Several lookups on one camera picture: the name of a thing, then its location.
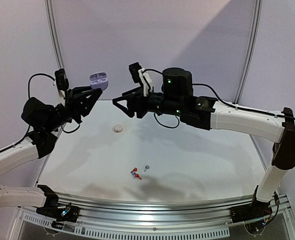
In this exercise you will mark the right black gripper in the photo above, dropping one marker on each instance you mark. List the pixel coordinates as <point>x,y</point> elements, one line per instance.
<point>138,103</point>

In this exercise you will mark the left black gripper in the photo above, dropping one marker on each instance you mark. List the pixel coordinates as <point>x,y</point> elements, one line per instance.
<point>74,105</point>

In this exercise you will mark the purple charging case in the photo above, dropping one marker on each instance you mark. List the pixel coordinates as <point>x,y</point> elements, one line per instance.
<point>99,80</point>

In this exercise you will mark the small purple earbud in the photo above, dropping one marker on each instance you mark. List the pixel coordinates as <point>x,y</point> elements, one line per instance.
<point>146,168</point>

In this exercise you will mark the small red earbud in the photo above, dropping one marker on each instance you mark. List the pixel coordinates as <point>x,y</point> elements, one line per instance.
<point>134,170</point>

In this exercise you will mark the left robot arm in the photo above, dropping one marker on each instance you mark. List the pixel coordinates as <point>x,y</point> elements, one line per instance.
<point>45,119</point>

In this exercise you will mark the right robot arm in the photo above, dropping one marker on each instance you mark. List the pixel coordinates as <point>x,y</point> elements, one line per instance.
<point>212,113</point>

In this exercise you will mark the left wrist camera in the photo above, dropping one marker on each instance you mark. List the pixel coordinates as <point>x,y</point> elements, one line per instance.
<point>62,85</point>

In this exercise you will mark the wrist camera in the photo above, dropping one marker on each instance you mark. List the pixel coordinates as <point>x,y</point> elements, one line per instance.
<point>140,76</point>
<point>62,85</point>

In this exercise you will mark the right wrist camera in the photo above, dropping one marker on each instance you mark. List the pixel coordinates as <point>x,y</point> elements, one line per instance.
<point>140,76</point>

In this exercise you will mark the left aluminium corner post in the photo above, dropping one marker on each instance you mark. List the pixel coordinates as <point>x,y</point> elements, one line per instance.
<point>54,36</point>

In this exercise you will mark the aluminium corner post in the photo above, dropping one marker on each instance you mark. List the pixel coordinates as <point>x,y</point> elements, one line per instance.
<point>254,27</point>
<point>54,36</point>

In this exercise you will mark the aluminium front rail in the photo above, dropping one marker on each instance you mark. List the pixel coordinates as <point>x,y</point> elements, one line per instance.
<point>129,220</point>

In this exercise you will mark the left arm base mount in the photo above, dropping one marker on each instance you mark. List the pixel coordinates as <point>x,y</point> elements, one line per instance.
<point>62,212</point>

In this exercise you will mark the right aluminium corner post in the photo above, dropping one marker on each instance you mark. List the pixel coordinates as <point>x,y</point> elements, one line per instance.
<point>254,27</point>

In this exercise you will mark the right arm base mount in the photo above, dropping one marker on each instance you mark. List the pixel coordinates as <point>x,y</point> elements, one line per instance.
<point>251,211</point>

